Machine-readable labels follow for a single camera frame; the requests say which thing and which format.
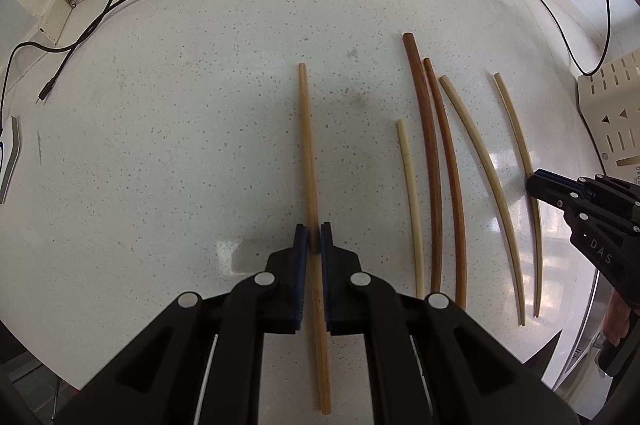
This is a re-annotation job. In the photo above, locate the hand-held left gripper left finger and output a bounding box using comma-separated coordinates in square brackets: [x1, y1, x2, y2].
[55, 224, 308, 425]

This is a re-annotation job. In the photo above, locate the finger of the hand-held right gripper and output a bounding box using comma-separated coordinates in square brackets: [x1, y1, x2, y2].
[526, 170, 640, 311]
[542, 170, 640, 233]

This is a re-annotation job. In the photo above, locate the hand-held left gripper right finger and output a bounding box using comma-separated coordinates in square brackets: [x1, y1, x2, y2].
[320, 222, 580, 425]

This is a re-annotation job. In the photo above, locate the beige perforated utensil holder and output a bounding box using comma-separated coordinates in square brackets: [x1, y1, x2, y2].
[577, 50, 640, 186]

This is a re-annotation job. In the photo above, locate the tan bamboo chopstick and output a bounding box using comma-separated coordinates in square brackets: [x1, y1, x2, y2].
[492, 72, 544, 319]

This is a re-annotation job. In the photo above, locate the light wooden chopstick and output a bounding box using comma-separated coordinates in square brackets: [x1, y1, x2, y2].
[298, 62, 333, 416]

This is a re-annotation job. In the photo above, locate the thick reddish brown chopstick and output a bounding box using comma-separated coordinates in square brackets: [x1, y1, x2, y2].
[402, 32, 445, 295]

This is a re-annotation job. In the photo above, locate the thin reddish brown chopstick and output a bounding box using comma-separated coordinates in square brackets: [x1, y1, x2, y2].
[423, 58, 468, 310]

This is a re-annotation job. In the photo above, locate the person's right hand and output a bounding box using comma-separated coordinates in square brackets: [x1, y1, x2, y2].
[601, 292, 633, 348]

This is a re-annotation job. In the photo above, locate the thin ivory chopstick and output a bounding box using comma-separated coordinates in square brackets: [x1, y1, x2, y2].
[396, 119, 426, 298]

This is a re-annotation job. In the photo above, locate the long cream chopstick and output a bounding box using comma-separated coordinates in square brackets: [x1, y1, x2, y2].
[438, 74, 527, 327]

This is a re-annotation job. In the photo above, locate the white grey charging hub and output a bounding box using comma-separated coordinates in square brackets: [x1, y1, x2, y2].
[0, 115, 23, 206]

